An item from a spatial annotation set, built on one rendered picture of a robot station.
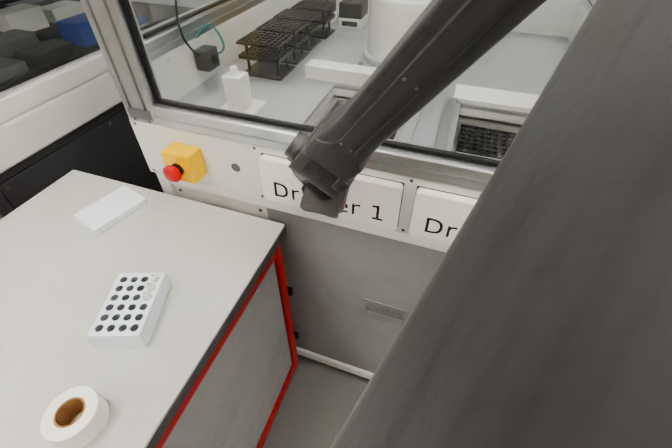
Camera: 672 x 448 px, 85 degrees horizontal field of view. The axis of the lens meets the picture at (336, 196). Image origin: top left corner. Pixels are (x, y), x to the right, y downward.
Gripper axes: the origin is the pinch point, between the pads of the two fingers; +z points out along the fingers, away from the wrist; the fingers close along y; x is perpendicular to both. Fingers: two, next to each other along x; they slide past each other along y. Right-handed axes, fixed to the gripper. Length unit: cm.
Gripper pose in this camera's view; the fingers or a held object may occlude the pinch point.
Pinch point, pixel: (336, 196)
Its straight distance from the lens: 68.8
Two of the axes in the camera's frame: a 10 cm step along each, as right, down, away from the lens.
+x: -9.5, -2.3, 2.3
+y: 2.7, -9.4, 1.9
